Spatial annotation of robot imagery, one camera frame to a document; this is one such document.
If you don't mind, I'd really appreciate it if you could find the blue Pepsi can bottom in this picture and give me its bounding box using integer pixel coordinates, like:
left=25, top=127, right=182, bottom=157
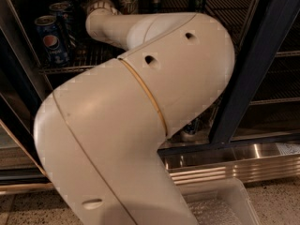
left=181, top=118, right=200, bottom=142

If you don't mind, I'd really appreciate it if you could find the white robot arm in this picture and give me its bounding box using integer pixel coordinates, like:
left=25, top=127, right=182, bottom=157
left=34, top=0, right=234, bottom=225

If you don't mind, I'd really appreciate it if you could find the white plastic bin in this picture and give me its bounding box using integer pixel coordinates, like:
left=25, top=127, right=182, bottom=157
left=179, top=178, right=261, bottom=225

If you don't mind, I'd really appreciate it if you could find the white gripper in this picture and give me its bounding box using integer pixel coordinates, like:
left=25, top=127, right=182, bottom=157
left=84, top=0, right=120, bottom=15

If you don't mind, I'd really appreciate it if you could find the front blue Pepsi can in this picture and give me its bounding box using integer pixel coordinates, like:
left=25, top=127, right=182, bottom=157
left=35, top=15, right=70, bottom=67

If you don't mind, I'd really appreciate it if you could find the right 7up can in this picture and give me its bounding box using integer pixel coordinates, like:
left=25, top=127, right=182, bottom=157
left=118, top=0, right=139, bottom=15

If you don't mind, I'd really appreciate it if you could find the stainless steel fridge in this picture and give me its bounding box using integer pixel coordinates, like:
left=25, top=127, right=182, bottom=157
left=0, top=0, right=300, bottom=183

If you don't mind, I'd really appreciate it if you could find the top wire shelf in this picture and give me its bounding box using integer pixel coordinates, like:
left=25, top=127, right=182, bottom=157
left=39, top=0, right=251, bottom=74

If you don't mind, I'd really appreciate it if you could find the bubble wrap sheet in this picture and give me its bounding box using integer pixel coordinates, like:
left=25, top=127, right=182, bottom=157
left=187, top=199, right=242, bottom=225

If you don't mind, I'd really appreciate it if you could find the open fridge glass door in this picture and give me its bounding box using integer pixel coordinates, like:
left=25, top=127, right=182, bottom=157
left=0, top=31, right=53, bottom=194

